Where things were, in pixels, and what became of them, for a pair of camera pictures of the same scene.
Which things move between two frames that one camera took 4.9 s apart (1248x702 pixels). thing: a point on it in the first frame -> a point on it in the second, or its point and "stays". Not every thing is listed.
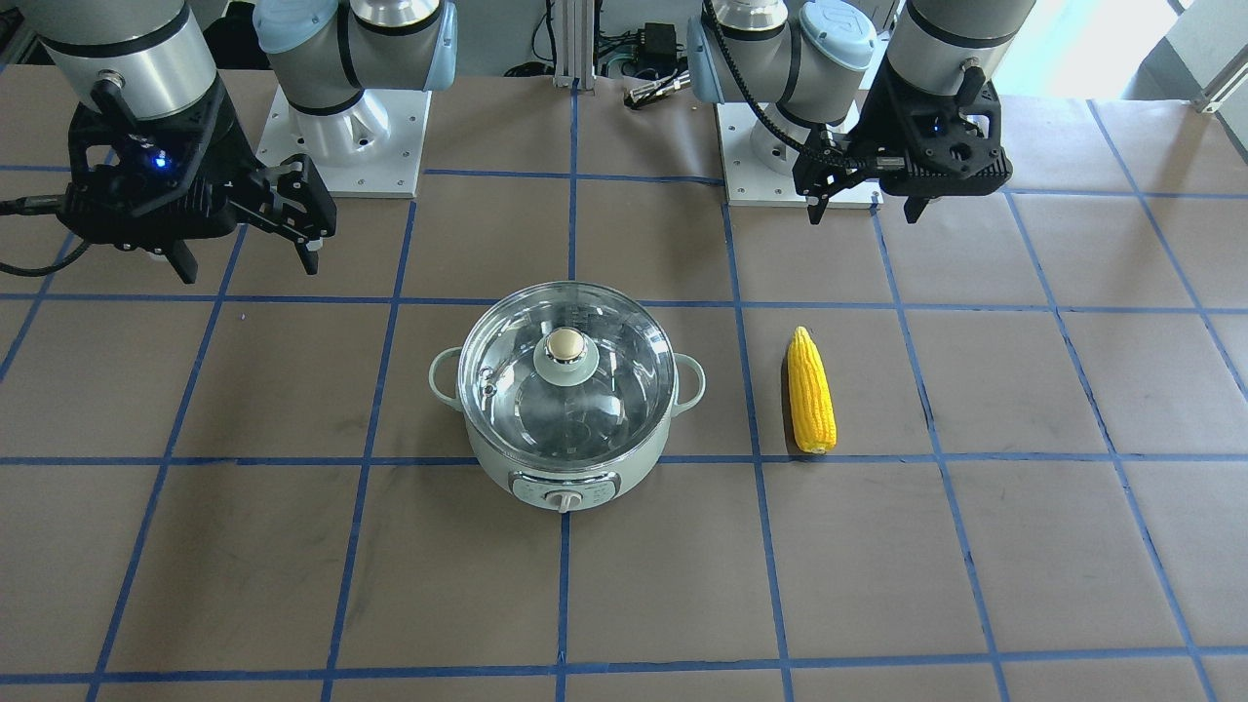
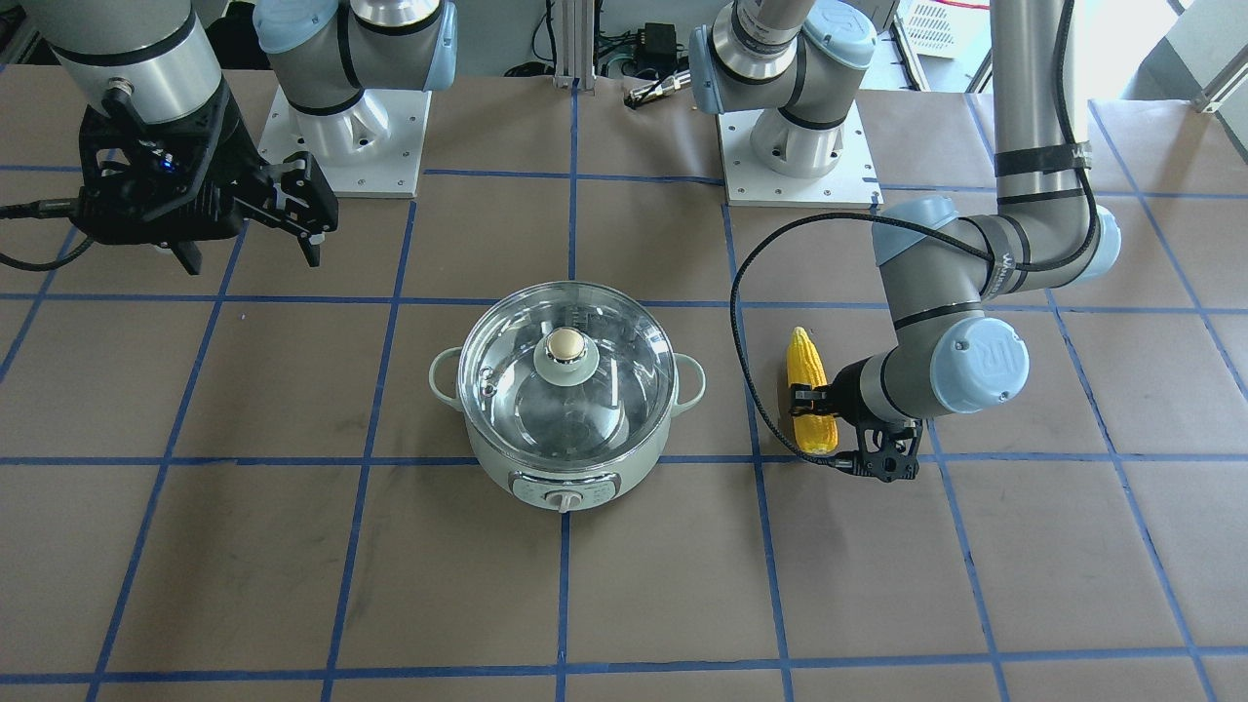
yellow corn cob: x=810 y=394 stays
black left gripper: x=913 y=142 -> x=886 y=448
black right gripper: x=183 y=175 stays
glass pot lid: x=566 y=370 stays
